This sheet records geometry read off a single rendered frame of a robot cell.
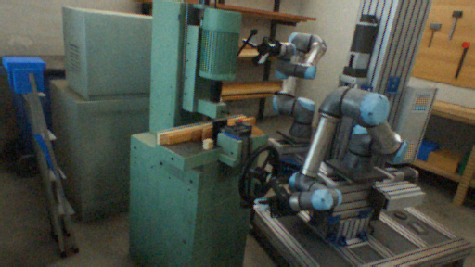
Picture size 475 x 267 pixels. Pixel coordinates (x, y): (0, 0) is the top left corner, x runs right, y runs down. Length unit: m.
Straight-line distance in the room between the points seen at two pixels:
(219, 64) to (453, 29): 3.27
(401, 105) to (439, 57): 2.38
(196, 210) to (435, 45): 3.54
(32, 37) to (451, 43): 4.21
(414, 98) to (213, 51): 1.16
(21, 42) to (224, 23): 2.42
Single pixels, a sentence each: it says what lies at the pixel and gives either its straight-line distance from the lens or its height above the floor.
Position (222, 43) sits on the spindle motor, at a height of 1.37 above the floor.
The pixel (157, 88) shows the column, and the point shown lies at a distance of 1.86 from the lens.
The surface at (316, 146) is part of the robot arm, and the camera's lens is 1.41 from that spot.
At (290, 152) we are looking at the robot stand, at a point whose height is 0.73.
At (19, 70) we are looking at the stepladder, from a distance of 1.92.
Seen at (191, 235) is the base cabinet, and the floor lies 0.46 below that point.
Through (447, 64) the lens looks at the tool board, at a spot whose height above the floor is 1.25.
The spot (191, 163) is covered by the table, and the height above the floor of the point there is 0.87.
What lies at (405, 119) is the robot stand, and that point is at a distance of 2.13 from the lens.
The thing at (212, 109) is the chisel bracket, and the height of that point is 1.04.
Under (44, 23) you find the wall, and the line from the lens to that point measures 3.65.
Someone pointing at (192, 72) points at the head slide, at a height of 1.20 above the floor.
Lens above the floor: 1.49
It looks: 19 degrees down
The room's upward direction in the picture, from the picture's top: 7 degrees clockwise
